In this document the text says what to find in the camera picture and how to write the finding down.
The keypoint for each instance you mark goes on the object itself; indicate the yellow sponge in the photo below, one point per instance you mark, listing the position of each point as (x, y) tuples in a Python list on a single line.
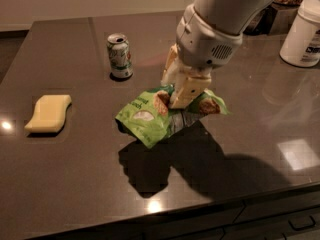
[(49, 114)]

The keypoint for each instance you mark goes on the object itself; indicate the black drawer handle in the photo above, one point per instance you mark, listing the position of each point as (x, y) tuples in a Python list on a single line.
[(302, 223)]

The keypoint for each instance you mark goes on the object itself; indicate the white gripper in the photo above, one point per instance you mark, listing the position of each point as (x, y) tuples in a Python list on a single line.
[(203, 42)]

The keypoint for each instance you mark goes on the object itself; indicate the green rice chip bag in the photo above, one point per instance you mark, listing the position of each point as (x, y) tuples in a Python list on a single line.
[(149, 119)]

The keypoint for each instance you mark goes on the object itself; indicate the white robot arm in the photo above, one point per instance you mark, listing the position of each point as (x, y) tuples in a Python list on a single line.
[(228, 16)]

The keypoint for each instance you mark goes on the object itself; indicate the white plastic canister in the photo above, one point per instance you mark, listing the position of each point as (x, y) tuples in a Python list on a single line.
[(302, 44)]

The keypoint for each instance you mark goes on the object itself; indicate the green white soda can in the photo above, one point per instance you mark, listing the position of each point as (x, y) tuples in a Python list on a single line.
[(119, 56)]

